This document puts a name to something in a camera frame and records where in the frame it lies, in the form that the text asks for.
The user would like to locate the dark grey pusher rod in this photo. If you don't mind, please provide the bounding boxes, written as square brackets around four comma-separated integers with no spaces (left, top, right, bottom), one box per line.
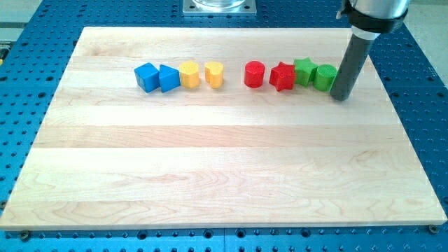
[330,26,379,102]

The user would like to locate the green star block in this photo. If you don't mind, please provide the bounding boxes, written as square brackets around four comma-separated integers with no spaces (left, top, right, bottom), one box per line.
[294,57,318,87]

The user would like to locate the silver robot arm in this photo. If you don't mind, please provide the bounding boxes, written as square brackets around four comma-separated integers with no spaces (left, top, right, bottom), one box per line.
[330,0,410,101]

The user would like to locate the red star block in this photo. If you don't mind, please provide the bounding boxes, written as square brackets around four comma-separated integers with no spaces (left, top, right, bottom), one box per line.
[269,62,296,92]

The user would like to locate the green cylinder block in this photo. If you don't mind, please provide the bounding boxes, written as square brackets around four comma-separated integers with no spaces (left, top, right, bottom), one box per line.
[313,64,338,92]

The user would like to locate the red cylinder block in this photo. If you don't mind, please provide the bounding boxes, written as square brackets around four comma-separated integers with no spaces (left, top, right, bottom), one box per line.
[244,61,265,88]

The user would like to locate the yellow heart block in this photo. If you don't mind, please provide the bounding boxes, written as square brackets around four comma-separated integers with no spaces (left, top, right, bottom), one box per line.
[205,62,224,89]

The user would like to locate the yellow hexagon block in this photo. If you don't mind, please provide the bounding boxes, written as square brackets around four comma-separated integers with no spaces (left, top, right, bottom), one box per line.
[178,61,200,89]

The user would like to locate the blue triangle block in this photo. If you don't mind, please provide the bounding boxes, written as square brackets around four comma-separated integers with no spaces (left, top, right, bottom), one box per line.
[159,64,181,92]

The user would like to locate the right board clamp screw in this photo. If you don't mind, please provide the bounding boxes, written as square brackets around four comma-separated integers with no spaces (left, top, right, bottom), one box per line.
[428,225,439,235]

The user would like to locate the board clamp screw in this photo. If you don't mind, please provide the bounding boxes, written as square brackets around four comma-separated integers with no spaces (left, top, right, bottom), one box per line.
[428,225,439,235]
[18,230,31,242]

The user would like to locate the blue cube block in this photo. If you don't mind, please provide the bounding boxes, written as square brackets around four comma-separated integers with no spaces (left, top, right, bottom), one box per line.
[134,63,160,93]

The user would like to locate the wooden board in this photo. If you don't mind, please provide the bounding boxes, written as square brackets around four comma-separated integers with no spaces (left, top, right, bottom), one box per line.
[1,27,447,230]

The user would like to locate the left board clamp screw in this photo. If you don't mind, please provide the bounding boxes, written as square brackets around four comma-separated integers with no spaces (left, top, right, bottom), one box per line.
[18,230,31,242]

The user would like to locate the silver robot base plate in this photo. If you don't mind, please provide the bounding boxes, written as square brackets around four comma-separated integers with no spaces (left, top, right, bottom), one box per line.
[182,0,257,16]

